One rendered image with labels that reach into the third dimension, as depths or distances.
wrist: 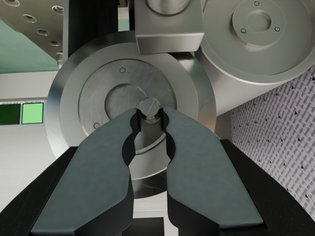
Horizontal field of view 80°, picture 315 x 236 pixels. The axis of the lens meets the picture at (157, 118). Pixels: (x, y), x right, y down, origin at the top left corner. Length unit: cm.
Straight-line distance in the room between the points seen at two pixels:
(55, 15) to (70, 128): 31
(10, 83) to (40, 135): 321
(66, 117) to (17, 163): 44
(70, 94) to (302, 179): 25
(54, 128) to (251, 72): 18
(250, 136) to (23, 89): 347
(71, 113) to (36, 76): 340
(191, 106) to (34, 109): 48
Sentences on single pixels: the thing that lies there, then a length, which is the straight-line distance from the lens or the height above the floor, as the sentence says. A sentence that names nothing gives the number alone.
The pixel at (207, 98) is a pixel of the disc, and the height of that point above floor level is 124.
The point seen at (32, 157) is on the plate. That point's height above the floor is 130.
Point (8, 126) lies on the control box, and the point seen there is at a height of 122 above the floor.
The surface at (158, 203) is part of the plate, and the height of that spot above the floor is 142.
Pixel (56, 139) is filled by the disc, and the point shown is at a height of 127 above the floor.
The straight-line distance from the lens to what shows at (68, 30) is 22.
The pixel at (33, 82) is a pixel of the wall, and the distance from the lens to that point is 356.
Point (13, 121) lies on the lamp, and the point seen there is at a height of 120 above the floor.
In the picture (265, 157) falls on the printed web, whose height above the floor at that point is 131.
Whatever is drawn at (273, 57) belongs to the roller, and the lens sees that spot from 21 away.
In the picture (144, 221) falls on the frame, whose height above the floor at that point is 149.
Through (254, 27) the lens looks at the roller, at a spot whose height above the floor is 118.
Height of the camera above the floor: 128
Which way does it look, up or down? 8 degrees down
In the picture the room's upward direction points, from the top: 177 degrees clockwise
